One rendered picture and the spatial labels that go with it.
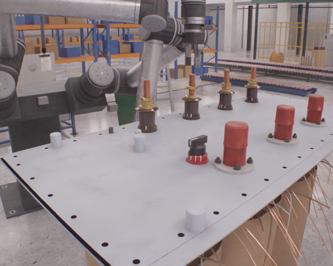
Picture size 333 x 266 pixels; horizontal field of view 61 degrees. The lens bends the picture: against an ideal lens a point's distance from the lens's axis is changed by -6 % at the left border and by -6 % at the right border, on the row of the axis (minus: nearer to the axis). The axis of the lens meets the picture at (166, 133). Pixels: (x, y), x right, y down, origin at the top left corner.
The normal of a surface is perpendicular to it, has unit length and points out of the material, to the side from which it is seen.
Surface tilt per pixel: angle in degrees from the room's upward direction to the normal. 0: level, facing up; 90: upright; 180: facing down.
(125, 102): 94
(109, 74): 61
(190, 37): 90
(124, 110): 94
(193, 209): 0
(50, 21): 90
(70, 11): 121
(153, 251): 0
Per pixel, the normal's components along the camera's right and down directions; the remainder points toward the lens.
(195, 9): 0.04, 0.31
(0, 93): 0.51, -0.15
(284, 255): 0.32, 0.30
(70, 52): 0.68, 0.23
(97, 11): 0.03, 0.69
